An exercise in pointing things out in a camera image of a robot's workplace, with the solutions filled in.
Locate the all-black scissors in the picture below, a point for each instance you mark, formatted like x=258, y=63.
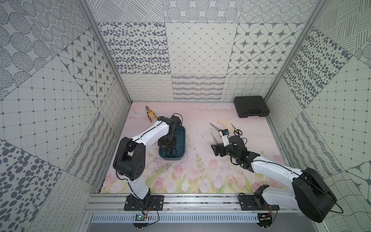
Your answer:
x=169, y=151

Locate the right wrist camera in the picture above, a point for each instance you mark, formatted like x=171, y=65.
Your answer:
x=225, y=136

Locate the right controller board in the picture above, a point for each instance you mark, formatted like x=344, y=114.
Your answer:
x=264, y=220

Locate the yellow black pliers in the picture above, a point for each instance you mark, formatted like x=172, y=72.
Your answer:
x=151, y=115

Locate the teal plastic storage box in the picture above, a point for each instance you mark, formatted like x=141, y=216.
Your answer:
x=180, y=145

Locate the controller board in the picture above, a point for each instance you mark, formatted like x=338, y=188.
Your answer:
x=264, y=220
x=140, y=221

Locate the white vent grille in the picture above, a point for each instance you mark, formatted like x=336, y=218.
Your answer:
x=179, y=217

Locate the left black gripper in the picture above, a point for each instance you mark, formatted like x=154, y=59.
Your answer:
x=167, y=145

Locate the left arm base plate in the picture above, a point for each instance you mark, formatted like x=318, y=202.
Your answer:
x=151, y=202

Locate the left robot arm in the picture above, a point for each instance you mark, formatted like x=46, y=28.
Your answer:
x=130, y=159

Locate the aluminium mounting rail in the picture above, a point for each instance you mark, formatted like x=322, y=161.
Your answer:
x=172, y=203

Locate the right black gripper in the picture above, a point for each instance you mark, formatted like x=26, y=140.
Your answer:
x=216, y=150

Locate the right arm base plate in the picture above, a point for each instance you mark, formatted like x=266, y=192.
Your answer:
x=255, y=203

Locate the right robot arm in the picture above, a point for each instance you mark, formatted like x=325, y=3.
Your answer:
x=306, y=190

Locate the black plastic tool case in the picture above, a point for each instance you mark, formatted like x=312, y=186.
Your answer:
x=249, y=106

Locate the left controller board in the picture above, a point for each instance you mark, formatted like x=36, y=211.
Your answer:
x=140, y=221

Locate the black handled scissors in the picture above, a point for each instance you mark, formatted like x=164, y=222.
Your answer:
x=236, y=131

